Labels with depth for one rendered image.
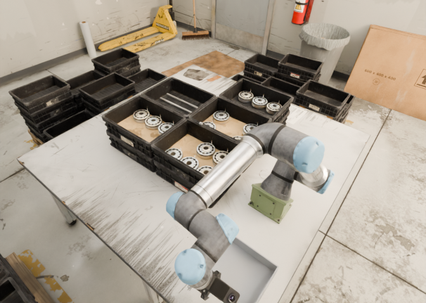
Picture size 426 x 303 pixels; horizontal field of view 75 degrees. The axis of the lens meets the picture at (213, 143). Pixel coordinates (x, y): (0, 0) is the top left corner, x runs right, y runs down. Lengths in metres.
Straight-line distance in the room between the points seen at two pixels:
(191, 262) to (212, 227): 0.10
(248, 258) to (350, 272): 1.24
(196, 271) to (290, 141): 0.47
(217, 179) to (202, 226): 0.16
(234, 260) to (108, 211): 0.71
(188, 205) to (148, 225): 0.65
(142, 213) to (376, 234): 1.78
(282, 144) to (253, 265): 0.48
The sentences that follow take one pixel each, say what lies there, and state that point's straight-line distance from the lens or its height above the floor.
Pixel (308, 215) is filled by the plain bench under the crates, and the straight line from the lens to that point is 1.54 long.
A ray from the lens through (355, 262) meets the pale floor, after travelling 2.35.
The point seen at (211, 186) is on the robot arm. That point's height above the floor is 1.26.
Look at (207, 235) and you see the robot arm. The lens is 0.76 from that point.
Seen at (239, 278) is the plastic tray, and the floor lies 0.87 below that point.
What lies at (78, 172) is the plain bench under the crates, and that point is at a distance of 1.77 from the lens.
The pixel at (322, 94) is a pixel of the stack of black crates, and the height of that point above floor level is 0.50.
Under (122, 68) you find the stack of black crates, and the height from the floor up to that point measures 0.53.
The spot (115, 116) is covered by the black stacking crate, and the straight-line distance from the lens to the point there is 1.79.
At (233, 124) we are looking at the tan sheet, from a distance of 1.75.
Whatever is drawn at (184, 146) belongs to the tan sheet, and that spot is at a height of 0.83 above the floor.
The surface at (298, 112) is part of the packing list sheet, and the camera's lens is 2.18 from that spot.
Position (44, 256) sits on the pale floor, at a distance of 2.39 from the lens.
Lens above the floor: 1.91
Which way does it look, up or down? 42 degrees down
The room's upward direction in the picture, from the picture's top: 2 degrees clockwise
